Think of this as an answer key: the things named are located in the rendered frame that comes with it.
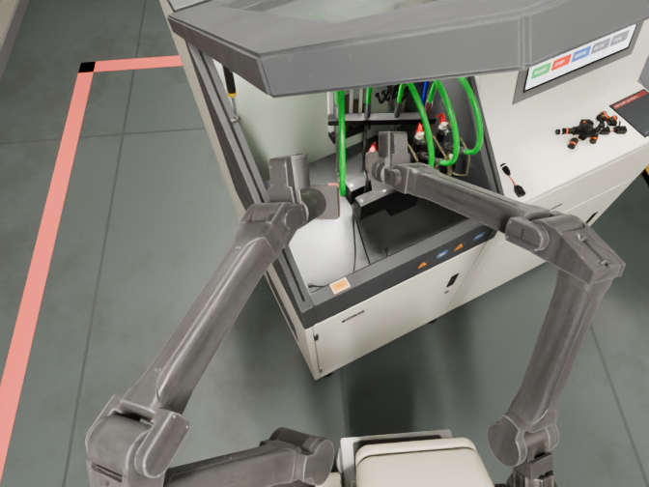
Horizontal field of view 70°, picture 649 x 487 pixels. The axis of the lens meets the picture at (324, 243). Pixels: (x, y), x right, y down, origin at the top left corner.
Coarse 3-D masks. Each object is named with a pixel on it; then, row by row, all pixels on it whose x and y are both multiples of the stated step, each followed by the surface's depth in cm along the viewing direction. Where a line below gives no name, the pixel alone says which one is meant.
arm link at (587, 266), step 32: (544, 224) 71; (576, 224) 72; (544, 256) 72; (576, 256) 67; (608, 256) 68; (576, 288) 68; (576, 320) 70; (544, 352) 76; (576, 352) 74; (544, 384) 77; (512, 416) 81; (544, 416) 79; (512, 448) 81
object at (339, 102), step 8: (336, 96) 132; (336, 104) 135; (344, 104) 101; (344, 112) 101; (344, 120) 101; (344, 128) 101; (344, 136) 102; (344, 144) 102; (344, 152) 102; (344, 160) 103; (344, 168) 104; (344, 176) 105; (344, 184) 107; (344, 192) 110
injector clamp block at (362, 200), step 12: (444, 168) 146; (360, 180) 144; (348, 192) 146; (360, 192) 146; (372, 192) 142; (384, 192) 142; (396, 192) 143; (360, 204) 140; (372, 204) 142; (384, 204) 146; (396, 204) 150; (408, 204) 154; (360, 216) 145
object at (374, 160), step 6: (372, 156) 118; (378, 156) 118; (372, 162) 118; (378, 162) 115; (372, 168) 118; (372, 174) 118; (372, 180) 119; (378, 180) 115; (372, 186) 120; (378, 186) 120; (384, 186) 120; (390, 186) 120
